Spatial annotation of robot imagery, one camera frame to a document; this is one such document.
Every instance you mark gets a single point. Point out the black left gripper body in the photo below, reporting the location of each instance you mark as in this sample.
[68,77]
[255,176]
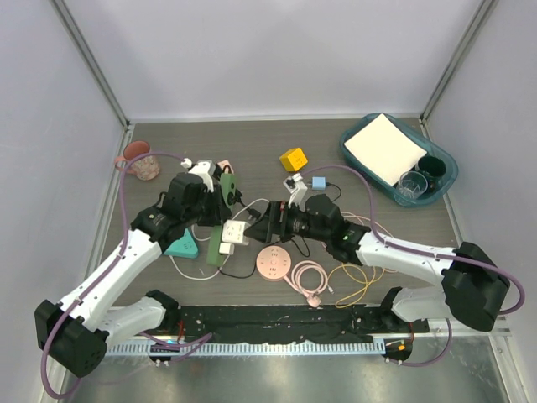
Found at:
[208,211]

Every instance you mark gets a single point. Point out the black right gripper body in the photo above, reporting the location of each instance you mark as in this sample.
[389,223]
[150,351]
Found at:
[294,222]

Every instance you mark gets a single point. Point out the white cube adapter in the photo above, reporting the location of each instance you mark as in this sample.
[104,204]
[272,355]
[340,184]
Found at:
[233,232]

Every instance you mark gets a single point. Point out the pink round socket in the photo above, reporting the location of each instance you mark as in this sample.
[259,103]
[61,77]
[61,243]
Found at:
[273,263]

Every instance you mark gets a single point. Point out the light blue charger plug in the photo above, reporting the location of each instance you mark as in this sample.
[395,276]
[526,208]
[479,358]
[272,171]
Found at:
[317,183]

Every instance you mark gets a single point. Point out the small white charger plug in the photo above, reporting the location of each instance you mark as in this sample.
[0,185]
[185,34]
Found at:
[226,248]

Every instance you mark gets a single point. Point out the peach cube socket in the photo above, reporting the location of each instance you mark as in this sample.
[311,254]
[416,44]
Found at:
[226,166]

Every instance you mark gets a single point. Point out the teal triangular socket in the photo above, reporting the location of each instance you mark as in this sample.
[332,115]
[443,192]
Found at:
[185,247]

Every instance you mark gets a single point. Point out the green power strip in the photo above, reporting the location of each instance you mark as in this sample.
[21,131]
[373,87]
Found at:
[225,198]

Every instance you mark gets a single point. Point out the yellow cube socket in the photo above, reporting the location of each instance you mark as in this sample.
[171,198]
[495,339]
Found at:
[293,160]

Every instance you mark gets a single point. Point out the green charger plug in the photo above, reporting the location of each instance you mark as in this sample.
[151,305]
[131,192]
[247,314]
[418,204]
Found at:
[253,213]

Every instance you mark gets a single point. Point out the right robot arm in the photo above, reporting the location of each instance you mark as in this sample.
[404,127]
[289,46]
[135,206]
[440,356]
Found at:
[463,284]

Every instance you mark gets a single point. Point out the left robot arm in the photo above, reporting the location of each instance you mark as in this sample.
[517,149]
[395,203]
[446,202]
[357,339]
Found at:
[77,330]

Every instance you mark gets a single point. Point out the pink floral mug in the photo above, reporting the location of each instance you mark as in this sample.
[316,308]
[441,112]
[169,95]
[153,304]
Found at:
[146,168]

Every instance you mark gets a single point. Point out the clear glass cup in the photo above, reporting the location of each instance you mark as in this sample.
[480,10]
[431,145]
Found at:
[412,184]

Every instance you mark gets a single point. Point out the white paper pad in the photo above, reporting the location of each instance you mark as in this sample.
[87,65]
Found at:
[384,150]

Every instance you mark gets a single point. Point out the teal plastic tray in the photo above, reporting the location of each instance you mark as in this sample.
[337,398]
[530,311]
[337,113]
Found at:
[431,195]

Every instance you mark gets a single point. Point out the dark green cup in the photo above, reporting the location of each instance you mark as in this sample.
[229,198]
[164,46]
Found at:
[432,168]

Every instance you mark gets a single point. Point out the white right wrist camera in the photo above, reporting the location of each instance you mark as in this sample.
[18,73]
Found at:
[296,187]

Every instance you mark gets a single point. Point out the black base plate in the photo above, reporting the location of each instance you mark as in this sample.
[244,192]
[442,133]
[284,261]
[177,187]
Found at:
[286,324]

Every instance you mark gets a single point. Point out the white cable duct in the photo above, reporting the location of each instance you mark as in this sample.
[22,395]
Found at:
[144,347]

